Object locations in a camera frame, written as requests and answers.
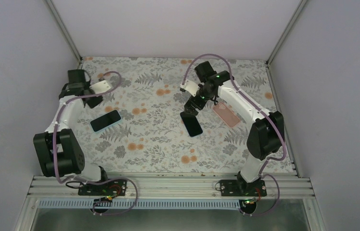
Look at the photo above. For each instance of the aluminium corner post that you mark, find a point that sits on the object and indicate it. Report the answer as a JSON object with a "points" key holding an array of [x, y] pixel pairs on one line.
{"points": [[286, 31], [64, 31]]}

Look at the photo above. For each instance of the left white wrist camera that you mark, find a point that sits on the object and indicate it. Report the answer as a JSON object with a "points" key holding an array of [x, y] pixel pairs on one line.
{"points": [[101, 87]]}

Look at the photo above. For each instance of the floral patterned table mat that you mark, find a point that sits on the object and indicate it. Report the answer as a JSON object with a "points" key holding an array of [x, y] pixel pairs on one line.
{"points": [[151, 136]]}

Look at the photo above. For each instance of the left aluminium corner post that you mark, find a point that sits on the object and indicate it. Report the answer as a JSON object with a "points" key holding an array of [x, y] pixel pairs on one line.
{"points": [[64, 31]]}

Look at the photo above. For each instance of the right aluminium corner post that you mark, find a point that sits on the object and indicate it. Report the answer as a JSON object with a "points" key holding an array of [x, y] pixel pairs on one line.
{"points": [[286, 31]]}

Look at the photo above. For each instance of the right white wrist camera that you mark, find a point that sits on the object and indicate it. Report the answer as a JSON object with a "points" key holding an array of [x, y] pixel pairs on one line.
{"points": [[191, 87]]}

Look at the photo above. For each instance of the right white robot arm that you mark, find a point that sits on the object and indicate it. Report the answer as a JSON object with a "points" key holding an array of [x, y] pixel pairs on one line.
{"points": [[265, 140]]}

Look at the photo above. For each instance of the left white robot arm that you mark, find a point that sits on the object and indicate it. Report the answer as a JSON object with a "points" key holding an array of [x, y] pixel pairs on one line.
{"points": [[57, 148]]}

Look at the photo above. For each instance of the pink phone case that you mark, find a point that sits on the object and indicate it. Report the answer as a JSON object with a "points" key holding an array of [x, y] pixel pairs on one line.
{"points": [[226, 115]]}

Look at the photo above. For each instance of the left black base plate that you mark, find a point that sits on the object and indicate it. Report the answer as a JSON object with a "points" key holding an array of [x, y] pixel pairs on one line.
{"points": [[110, 189]]}

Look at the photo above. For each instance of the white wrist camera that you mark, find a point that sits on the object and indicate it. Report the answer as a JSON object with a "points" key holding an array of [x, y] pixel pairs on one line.
{"points": [[191, 87], [101, 87]]}

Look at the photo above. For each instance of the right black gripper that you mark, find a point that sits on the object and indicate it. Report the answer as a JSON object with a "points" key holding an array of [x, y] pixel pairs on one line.
{"points": [[189, 105]]}

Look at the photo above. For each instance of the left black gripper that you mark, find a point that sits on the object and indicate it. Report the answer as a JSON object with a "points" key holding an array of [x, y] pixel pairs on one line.
{"points": [[94, 104]]}

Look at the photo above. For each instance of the aluminium mounting rail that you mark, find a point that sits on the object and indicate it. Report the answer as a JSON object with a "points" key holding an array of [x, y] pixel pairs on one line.
{"points": [[180, 186]]}

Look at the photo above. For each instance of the slotted grey cable duct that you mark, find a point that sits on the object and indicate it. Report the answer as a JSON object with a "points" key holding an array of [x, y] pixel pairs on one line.
{"points": [[76, 203]]}

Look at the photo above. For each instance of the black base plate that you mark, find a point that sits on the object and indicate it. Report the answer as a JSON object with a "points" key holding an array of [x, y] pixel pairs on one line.
{"points": [[110, 189], [235, 188]]}

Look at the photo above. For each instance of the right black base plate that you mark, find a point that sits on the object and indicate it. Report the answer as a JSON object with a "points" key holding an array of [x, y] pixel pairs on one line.
{"points": [[235, 188]]}

